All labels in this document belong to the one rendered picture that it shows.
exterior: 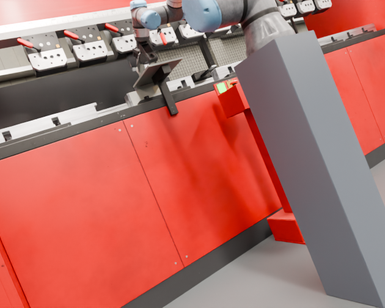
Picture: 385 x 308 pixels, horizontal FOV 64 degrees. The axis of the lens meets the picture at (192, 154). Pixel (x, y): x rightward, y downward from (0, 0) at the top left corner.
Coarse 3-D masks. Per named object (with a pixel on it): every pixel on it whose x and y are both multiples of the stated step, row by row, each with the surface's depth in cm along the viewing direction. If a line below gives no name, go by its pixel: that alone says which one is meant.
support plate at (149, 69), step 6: (168, 60) 138; (174, 60) 140; (180, 60) 144; (150, 66) 134; (156, 66) 137; (174, 66) 149; (144, 72) 139; (150, 72) 142; (138, 78) 147; (144, 78) 148; (150, 78) 153; (138, 84) 154; (144, 84) 159
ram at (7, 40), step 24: (0, 0) 135; (24, 0) 139; (48, 0) 144; (72, 0) 148; (96, 0) 154; (120, 0) 159; (144, 0) 165; (0, 24) 133; (72, 24) 147; (0, 48) 139
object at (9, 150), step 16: (384, 32) 238; (336, 48) 210; (224, 80) 166; (176, 96) 152; (192, 96) 156; (112, 112) 137; (128, 112) 140; (144, 112) 144; (64, 128) 127; (80, 128) 130; (16, 144) 119; (32, 144) 121
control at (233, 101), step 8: (216, 88) 151; (232, 88) 140; (240, 88) 138; (224, 96) 147; (232, 96) 142; (240, 96) 137; (224, 104) 149; (232, 104) 144; (240, 104) 139; (248, 104) 139; (224, 112) 151; (232, 112) 146; (240, 112) 150
